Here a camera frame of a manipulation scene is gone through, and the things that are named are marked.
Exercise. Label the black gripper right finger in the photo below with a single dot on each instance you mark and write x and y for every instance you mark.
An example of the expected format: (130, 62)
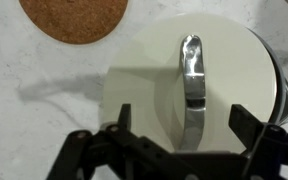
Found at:
(274, 153)

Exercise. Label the cream round plate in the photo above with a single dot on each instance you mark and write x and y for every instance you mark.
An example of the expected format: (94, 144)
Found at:
(144, 66)

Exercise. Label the round cork trivet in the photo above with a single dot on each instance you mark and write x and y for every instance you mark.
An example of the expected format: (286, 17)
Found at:
(74, 18)

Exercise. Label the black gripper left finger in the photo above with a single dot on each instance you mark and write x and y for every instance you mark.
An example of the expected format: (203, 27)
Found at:
(117, 156)

